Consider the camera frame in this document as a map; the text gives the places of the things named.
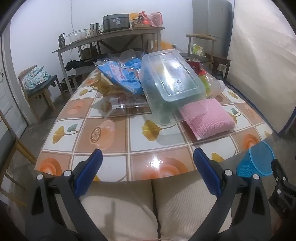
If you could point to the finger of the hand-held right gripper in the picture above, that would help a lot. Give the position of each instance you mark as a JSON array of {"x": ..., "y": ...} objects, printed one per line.
[{"x": 281, "y": 173}]

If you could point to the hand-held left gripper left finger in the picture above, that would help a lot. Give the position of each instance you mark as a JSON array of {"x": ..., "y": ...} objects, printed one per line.
[{"x": 90, "y": 171}]

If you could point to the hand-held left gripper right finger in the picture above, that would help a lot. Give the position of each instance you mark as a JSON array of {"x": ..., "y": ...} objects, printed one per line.
[{"x": 205, "y": 171}]

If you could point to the blue mesh basket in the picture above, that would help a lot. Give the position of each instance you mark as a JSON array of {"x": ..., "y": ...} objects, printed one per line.
[{"x": 254, "y": 162}]

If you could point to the clear bag of brown snacks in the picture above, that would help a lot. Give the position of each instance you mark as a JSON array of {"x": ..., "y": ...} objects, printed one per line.
[{"x": 104, "y": 85}]

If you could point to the red snack can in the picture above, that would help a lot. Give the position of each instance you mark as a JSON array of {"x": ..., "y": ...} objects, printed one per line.
[{"x": 193, "y": 64}]

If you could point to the pink cloth pack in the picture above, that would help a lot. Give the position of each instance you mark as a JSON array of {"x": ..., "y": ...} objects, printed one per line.
[{"x": 205, "y": 118}]

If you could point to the bare wooden chair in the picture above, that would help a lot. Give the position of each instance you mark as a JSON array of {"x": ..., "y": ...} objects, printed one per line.
[{"x": 23, "y": 146}]

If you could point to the clear zip bag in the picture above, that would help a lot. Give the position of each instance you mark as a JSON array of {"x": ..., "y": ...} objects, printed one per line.
[{"x": 129, "y": 102}]

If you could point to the clear plastic bottle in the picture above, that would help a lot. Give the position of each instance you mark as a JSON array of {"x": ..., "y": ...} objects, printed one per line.
[{"x": 217, "y": 87}]

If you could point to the wooden chair with floral cushion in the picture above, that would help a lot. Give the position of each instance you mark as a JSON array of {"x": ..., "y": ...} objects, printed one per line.
[{"x": 46, "y": 92}]

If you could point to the clear plastic storage container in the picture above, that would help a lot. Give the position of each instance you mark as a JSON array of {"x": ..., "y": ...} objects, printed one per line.
[{"x": 171, "y": 76}]

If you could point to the blue plastic packet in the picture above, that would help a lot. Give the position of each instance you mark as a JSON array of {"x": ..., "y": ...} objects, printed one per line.
[{"x": 122, "y": 74}]

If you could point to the white door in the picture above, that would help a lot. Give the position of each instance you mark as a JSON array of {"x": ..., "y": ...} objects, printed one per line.
[{"x": 9, "y": 104}]

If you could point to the black cloth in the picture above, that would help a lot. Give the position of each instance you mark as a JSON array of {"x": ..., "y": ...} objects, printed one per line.
[{"x": 78, "y": 64}]

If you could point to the floral cushion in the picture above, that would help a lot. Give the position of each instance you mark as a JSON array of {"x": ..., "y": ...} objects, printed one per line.
[{"x": 35, "y": 77}]

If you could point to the dark wooden stool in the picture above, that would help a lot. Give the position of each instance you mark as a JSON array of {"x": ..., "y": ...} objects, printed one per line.
[{"x": 218, "y": 60}]

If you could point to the white mattress with blue edge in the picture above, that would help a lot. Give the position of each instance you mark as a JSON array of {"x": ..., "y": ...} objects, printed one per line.
[{"x": 261, "y": 58}]

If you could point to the cardboard box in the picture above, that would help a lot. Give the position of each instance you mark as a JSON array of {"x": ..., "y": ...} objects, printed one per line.
[{"x": 89, "y": 53}]

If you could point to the crumpled clear plastic wrap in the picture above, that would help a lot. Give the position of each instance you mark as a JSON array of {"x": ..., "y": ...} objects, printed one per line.
[{"x": 127, "y": 55}]

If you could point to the green and white cartons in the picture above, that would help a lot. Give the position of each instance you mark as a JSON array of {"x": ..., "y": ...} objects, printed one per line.
[{"x": 197, "y": 49}]

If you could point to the steel water bottle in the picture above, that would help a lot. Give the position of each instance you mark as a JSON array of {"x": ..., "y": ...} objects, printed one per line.
[{"x": 62, "y": 41}]

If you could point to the yellow plastic bag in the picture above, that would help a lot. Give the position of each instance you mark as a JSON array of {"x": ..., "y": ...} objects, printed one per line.
[{"x": 164, "y": 45}]

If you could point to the wooden chair with black seat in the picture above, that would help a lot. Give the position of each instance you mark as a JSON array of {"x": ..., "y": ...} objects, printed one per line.
[{"x": 201, "y": 36}]

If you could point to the clear plastic bowl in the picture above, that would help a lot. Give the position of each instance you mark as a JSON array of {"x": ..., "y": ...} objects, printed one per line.
[{"x": 77, "y": 36}]

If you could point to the long grey desk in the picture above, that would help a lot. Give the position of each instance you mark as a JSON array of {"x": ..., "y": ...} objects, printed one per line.
[{"x": 104, "y": 34}]

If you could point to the steel cups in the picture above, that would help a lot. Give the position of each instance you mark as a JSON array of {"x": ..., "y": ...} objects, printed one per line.
[{"x": 94, "y": 29}]

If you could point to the grey rice cooker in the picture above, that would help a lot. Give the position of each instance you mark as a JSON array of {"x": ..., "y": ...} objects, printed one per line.
[{"x": 115, "y": 23}]

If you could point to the grey refrigerator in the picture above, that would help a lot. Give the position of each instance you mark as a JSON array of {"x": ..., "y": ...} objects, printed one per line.
[{"x": 208, "y": 18}]

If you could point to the pink plastic bag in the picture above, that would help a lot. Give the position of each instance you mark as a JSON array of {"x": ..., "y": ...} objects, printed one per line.
[{"x": 156, "y": 19}]

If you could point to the orange plastic bag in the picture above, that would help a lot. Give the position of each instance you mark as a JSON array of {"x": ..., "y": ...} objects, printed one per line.
[{"x": 143, "y": 17}]

